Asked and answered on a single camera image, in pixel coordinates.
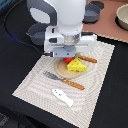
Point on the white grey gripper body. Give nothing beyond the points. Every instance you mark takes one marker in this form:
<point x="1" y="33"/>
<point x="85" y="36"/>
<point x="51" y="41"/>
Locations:
<point x="58" y="45"/>

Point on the yellow toy cheese wedge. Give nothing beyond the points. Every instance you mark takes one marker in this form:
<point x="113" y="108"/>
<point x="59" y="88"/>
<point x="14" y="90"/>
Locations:
<point x="76" y="65"/>

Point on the red toy tomato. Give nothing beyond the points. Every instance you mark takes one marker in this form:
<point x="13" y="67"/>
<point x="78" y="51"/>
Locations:
<point x="68" y="60"/>

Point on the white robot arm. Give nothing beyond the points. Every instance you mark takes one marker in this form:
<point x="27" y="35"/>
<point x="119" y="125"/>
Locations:
<point x="59" y="26"/>

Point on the round wooden plate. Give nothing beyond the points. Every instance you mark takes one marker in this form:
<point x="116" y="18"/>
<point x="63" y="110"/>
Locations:
<point x="61" y="69"/>

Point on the grey pot on table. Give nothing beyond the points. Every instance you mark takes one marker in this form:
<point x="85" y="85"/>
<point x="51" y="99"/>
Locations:
<point x="37" y="33"/>

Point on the grey pot on stove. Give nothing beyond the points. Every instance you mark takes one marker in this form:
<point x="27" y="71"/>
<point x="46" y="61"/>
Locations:
<point x="92" y="13"/>

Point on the brown toy stove board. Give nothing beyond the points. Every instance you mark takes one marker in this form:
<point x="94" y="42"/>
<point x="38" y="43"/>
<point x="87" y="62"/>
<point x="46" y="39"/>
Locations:
<point x="106" y="25"/>

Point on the woven grey placemat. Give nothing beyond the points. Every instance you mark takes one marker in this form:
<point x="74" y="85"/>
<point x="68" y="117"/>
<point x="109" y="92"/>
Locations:
<point x="36" y="88"/>

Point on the black stove burner back-right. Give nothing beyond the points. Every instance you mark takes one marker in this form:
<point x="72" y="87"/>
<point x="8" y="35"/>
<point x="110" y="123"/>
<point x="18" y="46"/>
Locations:
<point x="98" y="4"/>

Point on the beige bowl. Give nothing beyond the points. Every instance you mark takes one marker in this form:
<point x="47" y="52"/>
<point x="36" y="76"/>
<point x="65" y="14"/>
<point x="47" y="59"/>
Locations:
<point x="122" y="16"/>

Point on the toy knife wooden handle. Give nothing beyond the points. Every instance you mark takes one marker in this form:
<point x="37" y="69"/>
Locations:
<point x="87" y="59"/>

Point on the toy fork wooden handle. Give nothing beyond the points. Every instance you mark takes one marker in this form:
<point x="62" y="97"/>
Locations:
<point x="54" y="77"/>

